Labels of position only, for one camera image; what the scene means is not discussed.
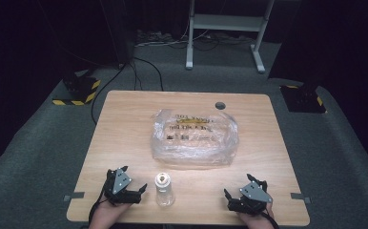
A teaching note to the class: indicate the dark curtain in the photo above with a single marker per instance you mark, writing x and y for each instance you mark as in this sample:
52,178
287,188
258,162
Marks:
16,63
347,47

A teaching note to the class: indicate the small clear plastic bottle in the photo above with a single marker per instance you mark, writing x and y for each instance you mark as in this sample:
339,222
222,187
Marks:
164,191

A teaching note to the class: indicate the clear printed plastic bag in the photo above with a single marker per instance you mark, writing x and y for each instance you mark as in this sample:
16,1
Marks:
193,143

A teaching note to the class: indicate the grey tape tab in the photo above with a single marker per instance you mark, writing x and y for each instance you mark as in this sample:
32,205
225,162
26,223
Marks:
74,196
299,196

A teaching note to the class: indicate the black base with striped edge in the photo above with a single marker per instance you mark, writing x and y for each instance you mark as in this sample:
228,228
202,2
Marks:
78,90
302,100

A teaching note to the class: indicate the person's right hand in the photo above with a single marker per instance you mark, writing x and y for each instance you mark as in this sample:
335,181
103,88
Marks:
254,221

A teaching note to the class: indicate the white metal stand frame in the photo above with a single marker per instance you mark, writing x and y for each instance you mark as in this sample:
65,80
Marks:
226,23

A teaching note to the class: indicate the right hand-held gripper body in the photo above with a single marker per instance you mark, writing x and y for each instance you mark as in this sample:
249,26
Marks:
254,195

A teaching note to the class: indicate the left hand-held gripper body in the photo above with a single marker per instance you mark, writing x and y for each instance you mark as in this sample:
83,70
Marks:
121,183

